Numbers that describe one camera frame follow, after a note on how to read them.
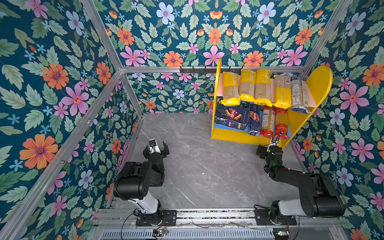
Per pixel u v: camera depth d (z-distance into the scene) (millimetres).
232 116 907
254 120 927
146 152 808
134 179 481
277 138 859
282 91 713
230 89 716
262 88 749
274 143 781
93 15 701
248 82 761
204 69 904
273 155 697
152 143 768
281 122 930
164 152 827
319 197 438
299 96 684
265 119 946
